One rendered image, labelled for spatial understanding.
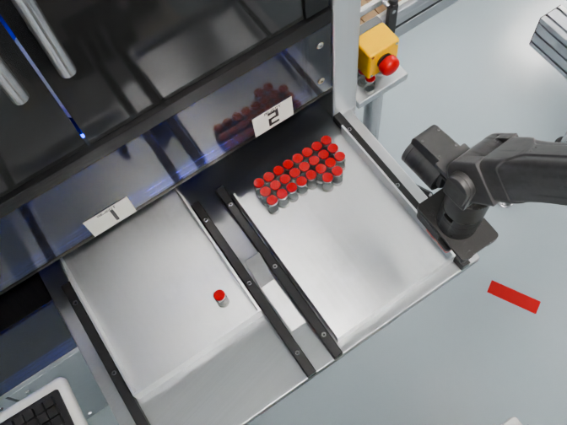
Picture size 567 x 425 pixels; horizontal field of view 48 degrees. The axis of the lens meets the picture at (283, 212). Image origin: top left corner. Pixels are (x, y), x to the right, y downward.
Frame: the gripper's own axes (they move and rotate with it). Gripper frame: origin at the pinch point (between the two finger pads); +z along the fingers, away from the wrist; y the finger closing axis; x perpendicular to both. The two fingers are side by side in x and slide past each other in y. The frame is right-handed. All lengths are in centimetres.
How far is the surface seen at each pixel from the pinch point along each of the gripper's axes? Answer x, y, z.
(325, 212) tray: 7.3, 22.2, 20.3
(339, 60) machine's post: -7.7, 38.5, 2.2
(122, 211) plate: 39, 38, 7
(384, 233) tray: 0.8, 12.1, 20.2
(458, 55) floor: -92, 77, 110
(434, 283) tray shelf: -0.6, -1.0, 20.2
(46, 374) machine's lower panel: 75, 38, 52
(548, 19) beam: -85, 46, 55
